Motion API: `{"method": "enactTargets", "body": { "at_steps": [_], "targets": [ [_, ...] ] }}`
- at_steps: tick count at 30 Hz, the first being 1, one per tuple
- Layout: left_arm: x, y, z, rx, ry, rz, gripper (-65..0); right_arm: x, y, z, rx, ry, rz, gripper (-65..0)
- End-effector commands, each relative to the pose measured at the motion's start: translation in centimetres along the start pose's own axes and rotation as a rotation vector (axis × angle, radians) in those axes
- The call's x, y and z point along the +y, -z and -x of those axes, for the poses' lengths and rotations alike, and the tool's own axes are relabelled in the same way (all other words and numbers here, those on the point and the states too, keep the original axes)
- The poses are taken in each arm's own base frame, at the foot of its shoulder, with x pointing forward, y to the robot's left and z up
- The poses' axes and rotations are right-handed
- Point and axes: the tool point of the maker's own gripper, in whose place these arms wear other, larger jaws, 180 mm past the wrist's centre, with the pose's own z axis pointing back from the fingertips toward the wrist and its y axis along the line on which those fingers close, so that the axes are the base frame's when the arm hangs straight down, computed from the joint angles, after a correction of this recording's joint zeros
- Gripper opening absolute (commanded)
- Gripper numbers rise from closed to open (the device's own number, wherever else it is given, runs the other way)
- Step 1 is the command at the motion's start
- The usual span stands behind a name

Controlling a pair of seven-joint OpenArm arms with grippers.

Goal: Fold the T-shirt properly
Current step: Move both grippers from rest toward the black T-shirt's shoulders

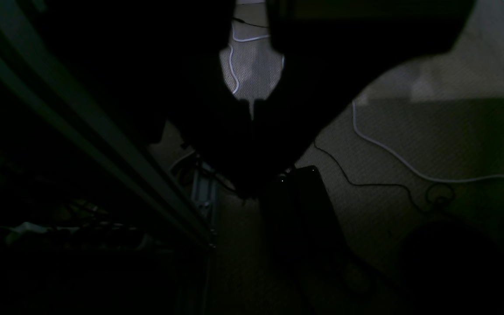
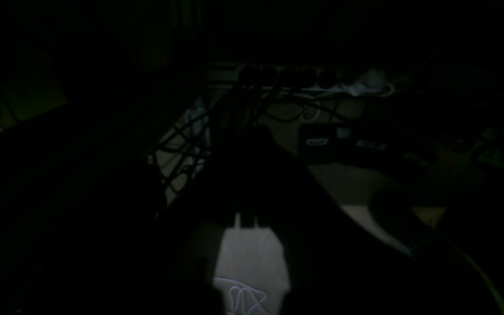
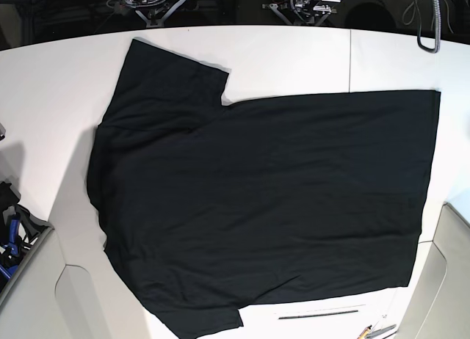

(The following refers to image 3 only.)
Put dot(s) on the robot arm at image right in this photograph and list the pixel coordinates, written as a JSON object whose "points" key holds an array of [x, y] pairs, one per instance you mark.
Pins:
{"points": [[302, 12]]}

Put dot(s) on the grey partition panel left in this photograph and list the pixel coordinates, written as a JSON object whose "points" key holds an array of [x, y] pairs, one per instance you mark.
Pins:
{"points": [[53, 297]]}

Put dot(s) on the grey partition panel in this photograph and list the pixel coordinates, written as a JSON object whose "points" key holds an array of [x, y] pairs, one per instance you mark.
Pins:
{"points": [[53, 297], [439, 307]]}

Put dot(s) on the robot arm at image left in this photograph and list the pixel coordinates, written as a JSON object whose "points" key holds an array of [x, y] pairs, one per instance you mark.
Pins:
{"points": [[154, 13]]}

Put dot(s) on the black T-shirt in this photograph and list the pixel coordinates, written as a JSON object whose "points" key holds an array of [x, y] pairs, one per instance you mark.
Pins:
{"points": [[210, 208]]}

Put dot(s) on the yellow and grey pens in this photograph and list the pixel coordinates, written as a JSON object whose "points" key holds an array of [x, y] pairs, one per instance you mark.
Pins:
{"points": [[375, 333]]}

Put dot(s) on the grey partition panel right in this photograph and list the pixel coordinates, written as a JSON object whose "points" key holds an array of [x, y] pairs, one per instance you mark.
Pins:
{"points": [[439, 307]]}

